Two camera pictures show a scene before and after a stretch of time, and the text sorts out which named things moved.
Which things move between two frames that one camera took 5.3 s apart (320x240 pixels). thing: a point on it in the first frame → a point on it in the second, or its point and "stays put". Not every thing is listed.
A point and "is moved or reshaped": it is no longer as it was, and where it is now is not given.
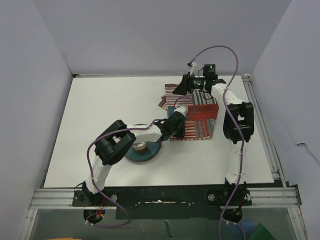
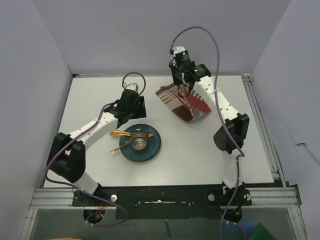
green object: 261,233 stays put
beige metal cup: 139,146 stays put
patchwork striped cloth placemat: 202,112 is moved or reshaped
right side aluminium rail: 281,194 stays put
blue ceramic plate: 153,149 stays put
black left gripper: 182,133 → 140,113
